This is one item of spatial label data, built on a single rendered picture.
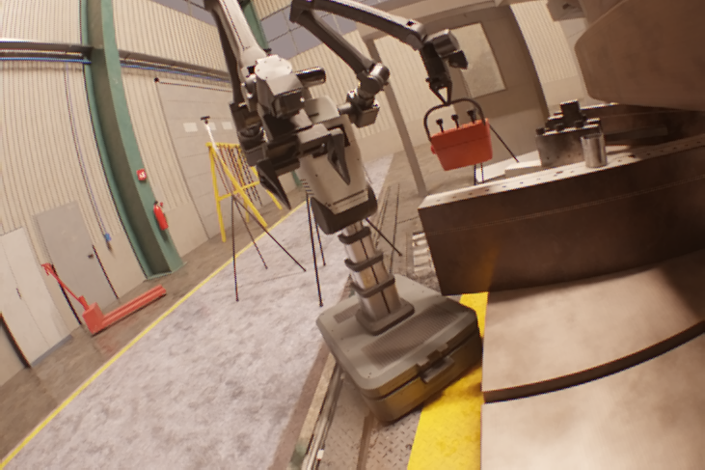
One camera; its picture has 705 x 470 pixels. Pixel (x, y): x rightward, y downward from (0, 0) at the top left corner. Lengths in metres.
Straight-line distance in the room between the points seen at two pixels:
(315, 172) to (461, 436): 1.03
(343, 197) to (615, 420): 1.01
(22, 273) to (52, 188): 1.92
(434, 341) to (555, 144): 1.42
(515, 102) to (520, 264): 3.34
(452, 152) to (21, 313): 5.60
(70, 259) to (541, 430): 6.44
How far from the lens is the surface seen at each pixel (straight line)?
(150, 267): 7.10
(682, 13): 0.71
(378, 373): 1.02
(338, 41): 1.04
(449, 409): 1.17
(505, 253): 1.04
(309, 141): 0.44
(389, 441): 1.15
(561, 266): 1.09
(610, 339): 0.92
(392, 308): 1.19
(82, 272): 6.40
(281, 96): 0.40
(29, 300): 5.54
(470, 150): 0.94
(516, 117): 4.21
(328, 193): 0.97
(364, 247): 1.09
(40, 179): 6.64
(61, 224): 6.44
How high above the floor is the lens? 0.96
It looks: 11 degrees down
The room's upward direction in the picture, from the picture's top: 20 degrees counter-clockwise
